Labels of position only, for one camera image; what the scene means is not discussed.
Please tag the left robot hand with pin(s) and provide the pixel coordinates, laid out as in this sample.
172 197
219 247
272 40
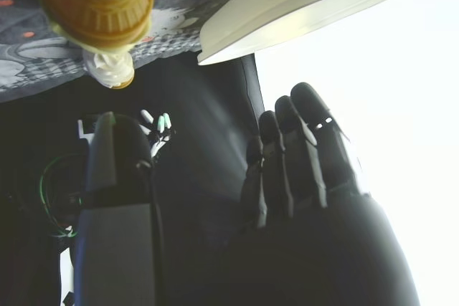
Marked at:
305 248

